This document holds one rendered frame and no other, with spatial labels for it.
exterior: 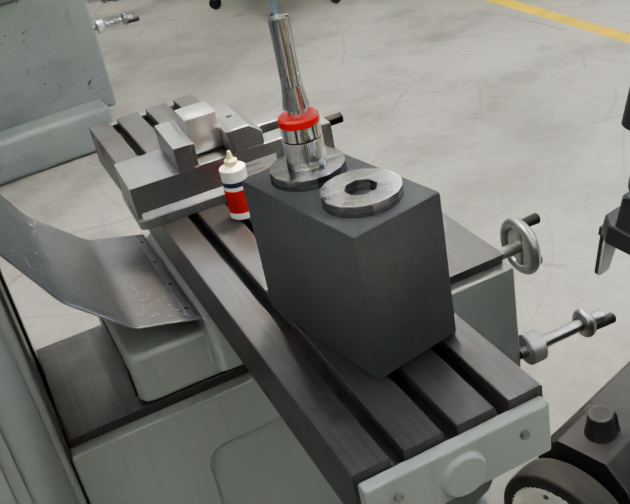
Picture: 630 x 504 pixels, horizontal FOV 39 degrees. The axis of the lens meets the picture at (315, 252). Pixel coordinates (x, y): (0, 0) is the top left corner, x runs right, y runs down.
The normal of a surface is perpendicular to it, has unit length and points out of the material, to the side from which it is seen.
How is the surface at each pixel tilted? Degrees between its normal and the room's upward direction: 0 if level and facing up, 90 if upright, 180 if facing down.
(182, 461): 90
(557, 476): 7
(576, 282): 0
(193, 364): 90
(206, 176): 90
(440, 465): 90
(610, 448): 0
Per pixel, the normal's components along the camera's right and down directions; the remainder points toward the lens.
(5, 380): 0.84, 0.11
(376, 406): -0.18, -0.84
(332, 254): -0.80, 0.42
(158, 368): 0.42, 0.40
